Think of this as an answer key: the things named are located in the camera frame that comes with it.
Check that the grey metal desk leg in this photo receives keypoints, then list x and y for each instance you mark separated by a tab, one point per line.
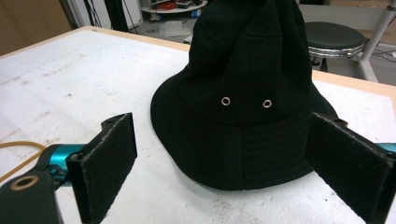
373	43

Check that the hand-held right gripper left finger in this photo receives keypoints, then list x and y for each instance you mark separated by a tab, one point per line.
102	168

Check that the tan rubber band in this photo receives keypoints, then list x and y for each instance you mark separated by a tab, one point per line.
19	160

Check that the round black stool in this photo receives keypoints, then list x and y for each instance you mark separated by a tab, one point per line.
333	39

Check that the round white table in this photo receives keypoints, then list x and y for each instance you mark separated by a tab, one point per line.
174	8

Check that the black bucket hat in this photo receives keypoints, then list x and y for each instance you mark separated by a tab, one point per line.
249	102

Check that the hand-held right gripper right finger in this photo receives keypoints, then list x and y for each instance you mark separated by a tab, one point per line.
348	161

